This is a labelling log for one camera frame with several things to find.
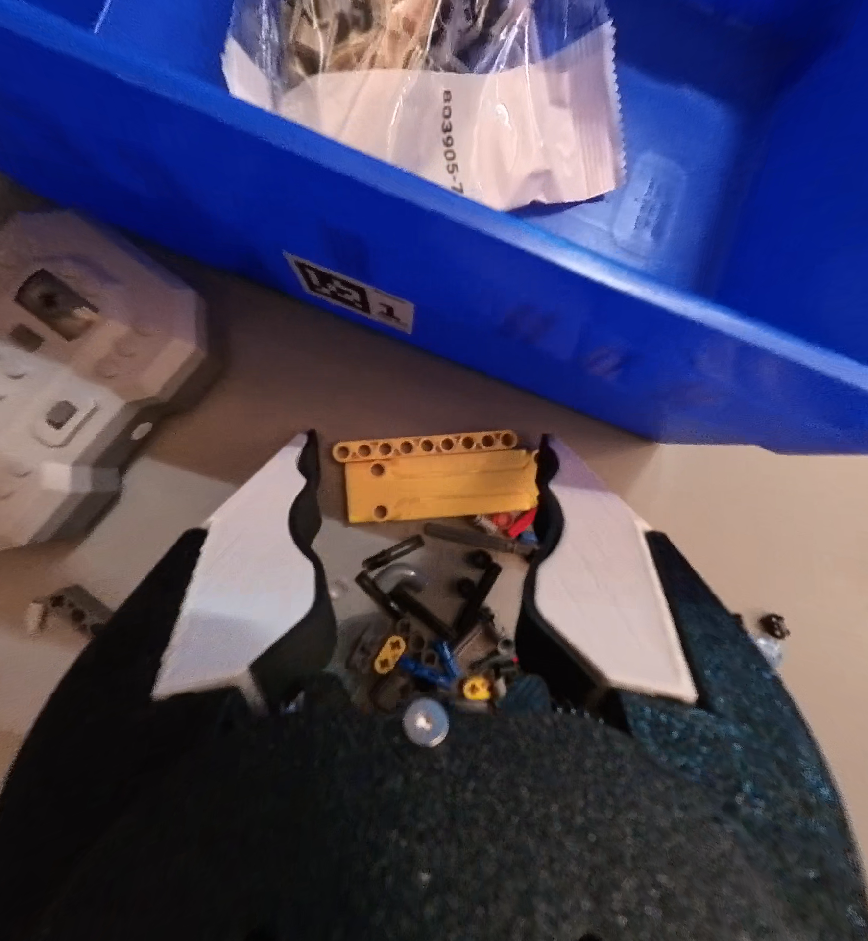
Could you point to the yellow flat panel piece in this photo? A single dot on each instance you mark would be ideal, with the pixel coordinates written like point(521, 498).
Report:
point(441, 485)

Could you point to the clear bag of building parts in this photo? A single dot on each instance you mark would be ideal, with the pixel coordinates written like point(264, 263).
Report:
point(434, 125)

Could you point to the yellow straight beam with holes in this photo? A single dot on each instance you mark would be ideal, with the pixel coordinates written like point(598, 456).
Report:
point(423, 446)

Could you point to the blue plastic bin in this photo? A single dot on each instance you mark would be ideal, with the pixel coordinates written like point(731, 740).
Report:
point(184, 184)

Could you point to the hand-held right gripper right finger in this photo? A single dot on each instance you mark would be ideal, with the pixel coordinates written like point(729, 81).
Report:
point(603, 588)

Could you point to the small black connector piece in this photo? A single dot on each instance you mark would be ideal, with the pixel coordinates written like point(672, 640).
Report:
point(775, 625)

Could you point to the grey angled beam piece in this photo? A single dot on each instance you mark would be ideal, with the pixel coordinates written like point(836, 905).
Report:
point(74, 606)

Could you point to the white and grey brick hub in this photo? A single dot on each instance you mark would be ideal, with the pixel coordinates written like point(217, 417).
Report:
point(111, 345)

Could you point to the pile of small building parts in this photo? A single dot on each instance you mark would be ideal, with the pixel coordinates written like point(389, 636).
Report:
point(419, 610)

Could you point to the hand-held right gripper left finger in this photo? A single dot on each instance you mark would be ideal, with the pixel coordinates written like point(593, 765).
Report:
point(247, 573)

